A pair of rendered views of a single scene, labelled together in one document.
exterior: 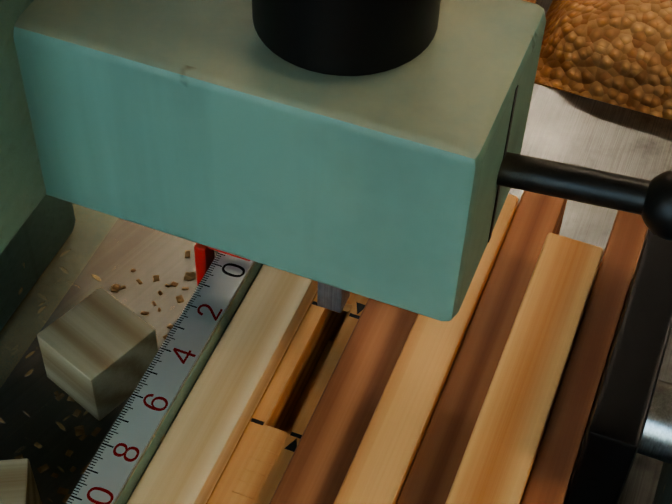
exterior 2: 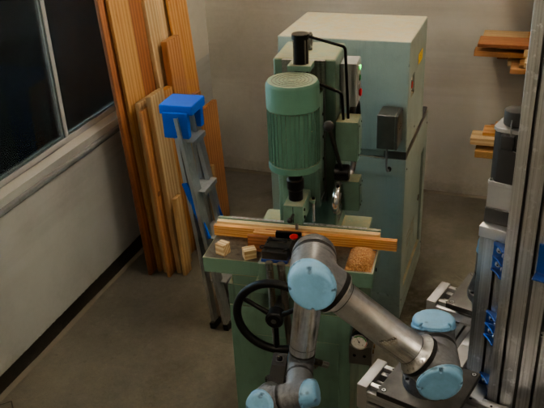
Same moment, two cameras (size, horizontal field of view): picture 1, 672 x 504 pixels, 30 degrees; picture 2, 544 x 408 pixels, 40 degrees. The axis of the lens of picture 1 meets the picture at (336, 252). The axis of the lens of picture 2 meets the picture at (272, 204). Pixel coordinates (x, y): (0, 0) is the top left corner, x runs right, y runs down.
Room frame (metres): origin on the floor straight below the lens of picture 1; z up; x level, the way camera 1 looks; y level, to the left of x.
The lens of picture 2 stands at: (0.03, -2.28, 2.25)
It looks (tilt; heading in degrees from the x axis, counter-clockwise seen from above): 28 degrees down; 86
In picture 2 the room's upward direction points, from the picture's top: 3 degrees counter-clockwise
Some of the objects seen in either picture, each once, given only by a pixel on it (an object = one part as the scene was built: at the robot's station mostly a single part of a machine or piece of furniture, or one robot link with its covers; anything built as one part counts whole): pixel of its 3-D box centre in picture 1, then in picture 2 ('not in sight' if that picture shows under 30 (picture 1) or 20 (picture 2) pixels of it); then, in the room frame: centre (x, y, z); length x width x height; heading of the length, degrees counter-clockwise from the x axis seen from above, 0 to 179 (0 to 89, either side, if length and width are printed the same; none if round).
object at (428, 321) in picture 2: not in sight; (432, 336); (0.56, -0.71, 0.98); 0.13 x 0.12 x 0.14; 79
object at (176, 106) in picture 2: not in sight; (204, 214); (-0.08, 0.86, 0.58); 0.27 x 0.25 x 1.16; 158
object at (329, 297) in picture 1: (335, 253); not in sight; (0.28, 0.00, 0.97); 0.01 x 0.01 x 0.05; 70
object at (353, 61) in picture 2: not in sight; (350, 81); (0.52, 0.25, 1.40); 0.10 x 0.06 x 0.16; 70
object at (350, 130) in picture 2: not in sight; (349, 137); (0.49, 0.15, 1.23); 0.09 x 0.08 x 0.15; 70
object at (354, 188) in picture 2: not in sight; (348, 192); (0.49, 0.12, 1.02); 0.09 x 0.07 x 0.12; 160
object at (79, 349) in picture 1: (100, 353); not in sight; (0.35, 0.11, 0.82); 0.04 x 0.04 x 0.03; 50
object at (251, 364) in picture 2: not in sight; (307, 341); (0.31, 0.11, 0.36); 0.58 x 0.45 x 0.71; 70
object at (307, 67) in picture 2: not in sight; (300, 57); (0.32, 0.13, 1.54); 0.08 x 0.08 x 0.17; 70
